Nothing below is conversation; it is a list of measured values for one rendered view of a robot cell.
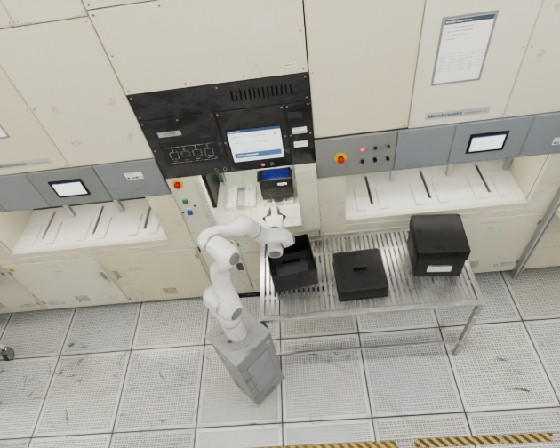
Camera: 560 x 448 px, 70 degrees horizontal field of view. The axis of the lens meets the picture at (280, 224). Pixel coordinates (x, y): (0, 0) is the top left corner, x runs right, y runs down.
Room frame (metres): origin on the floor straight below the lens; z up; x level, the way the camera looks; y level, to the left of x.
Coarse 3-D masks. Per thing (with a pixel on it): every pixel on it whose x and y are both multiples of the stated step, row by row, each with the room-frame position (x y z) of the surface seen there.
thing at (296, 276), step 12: (300, 240) 1.60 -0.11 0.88; (288, 252) 1.59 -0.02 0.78; (300, 252) 1.58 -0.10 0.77; (312, 252) 1.45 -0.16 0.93; (276, 264) 1.53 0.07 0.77; (288, 264) 1.51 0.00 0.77; (300, 264) 1.49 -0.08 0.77; (312, 264) 1.47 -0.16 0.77; (276, 276) 1.32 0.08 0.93; (288, 276) 1.32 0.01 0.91; (300, 276) 1.32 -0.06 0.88; (312, 276) 1.33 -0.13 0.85; (276, 288) 1.32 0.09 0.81; (288, 288) 1.32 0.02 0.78
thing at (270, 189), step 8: (264, 168) 2.05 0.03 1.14; (272, 168) 2.03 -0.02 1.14; (288, 168) 2.09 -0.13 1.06; (264, 184) 1.96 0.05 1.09; (272, 184) 1.95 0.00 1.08; (280, 184) 1.94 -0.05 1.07; (288, 184) 1.94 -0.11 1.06; (264, 192) 1.96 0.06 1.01; (272, 192) 1.95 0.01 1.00; (280, 192) 1.95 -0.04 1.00; (288, 192) 1.94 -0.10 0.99
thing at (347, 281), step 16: (336, 256) 1.44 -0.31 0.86; (352, 256) 1.41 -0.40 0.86; (368, 256) 1.39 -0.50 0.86; (336, 272) 1.32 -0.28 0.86; (352, 272) 1.30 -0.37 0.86; (368, 272) 1.28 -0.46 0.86; (384, 272) 1.26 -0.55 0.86; (352, 288) 1.19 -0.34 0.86; (368, 288) 1.17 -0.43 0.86; (384, 288) 1.16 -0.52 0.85
